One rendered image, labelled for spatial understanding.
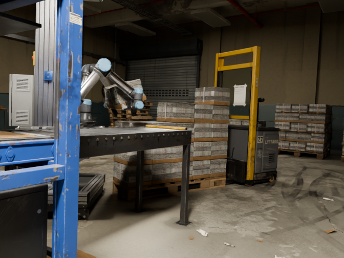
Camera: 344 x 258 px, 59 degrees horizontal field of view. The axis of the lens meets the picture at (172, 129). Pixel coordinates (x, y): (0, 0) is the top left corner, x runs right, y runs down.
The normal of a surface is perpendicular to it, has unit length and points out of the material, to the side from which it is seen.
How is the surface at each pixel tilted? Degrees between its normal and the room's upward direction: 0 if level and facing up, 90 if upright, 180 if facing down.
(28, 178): 90
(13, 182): 90
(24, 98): 90
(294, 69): 90
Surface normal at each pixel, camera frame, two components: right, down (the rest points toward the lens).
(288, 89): -0.55, 0.02
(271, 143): 0.59, 0.07
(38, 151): 0.84, 0.07
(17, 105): 0.04, 0.05
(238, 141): -0.81, 0.00
